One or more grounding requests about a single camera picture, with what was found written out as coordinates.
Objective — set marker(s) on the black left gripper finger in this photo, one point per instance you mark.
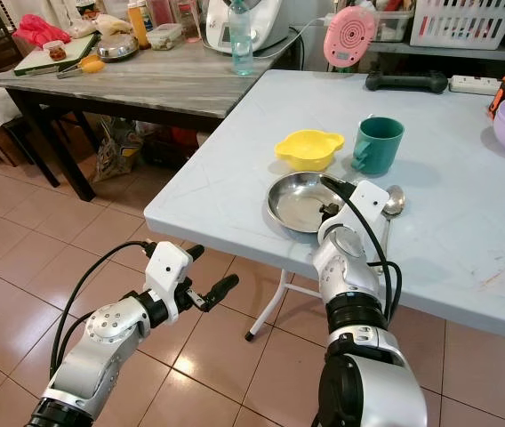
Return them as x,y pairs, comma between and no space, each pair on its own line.
219,299
226,282

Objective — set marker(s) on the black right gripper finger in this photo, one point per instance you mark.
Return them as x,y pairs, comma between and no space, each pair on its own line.
326,210

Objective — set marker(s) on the round steel plate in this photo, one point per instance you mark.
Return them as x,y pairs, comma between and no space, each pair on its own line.
292,203

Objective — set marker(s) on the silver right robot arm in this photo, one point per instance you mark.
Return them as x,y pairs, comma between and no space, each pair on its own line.
364,374

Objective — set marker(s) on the steel spoon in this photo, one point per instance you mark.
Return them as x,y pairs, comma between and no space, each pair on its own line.
394,203

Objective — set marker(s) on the yellow plastic bowl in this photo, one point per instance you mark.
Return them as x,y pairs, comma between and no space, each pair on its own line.
308,149

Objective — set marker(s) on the green mug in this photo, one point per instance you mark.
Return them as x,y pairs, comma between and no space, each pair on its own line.
380,147

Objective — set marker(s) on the white folding table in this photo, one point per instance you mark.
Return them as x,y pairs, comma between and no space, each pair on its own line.
457,213

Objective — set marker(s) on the patterned bag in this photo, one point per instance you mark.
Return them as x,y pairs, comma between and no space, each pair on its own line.
116,151

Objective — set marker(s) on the pink round device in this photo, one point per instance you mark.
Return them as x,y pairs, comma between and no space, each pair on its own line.
349,36

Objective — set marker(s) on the clear water bottle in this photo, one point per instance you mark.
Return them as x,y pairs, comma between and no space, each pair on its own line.
242,44

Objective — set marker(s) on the white power strip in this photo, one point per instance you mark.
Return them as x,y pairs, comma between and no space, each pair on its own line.
475,85

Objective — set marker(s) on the white kitchen appliance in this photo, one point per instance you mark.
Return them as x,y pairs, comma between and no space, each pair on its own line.
266,22

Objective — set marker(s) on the marble top table dark legs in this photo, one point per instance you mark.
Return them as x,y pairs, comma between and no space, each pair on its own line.
155,89

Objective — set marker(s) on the dark wooden chair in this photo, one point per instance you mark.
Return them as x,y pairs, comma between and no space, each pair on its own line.
12,142

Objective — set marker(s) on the white plastic basket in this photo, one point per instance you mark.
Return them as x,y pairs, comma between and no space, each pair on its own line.
466,22

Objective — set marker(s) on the clear food container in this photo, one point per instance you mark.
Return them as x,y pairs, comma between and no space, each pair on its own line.
165,37

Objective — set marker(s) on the small steel bowl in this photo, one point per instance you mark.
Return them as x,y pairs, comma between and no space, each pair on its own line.
117,47

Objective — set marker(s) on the orange sauce bottle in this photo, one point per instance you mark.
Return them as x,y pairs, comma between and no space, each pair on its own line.
138,25

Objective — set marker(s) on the green edged cutting board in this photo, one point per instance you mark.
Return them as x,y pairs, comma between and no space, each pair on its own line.
35,62

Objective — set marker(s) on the red plastic bag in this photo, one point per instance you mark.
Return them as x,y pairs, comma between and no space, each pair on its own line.
41,29

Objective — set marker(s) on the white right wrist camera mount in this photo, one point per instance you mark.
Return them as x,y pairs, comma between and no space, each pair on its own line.
368,200

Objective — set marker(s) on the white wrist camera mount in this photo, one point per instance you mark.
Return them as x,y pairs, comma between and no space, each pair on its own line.
168,269
368,200

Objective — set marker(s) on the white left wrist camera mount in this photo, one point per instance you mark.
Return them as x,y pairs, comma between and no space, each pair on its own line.
168,269

